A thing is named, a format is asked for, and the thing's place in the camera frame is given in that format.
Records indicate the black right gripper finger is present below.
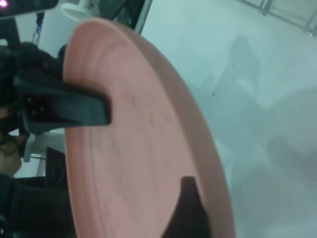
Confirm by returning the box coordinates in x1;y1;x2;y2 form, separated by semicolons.
162;176;211;238

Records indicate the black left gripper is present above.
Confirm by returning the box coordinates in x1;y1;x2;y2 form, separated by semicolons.
0;71;112;135

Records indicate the pink plate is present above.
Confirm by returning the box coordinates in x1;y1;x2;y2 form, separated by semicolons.
62;17;237;238

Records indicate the black flat box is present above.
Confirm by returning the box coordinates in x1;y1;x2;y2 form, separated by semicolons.
46;146;68;184

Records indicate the white round stand base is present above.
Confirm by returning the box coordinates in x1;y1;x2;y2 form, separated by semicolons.
60;0;100;21

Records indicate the black braided cable sleeve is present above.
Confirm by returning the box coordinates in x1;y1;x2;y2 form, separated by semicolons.
0;42;64;83

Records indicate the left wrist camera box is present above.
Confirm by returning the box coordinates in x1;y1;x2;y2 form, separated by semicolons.
0;0;59;19

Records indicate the silver wire plate rack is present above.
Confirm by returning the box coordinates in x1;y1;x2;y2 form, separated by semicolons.
235;0;317;38

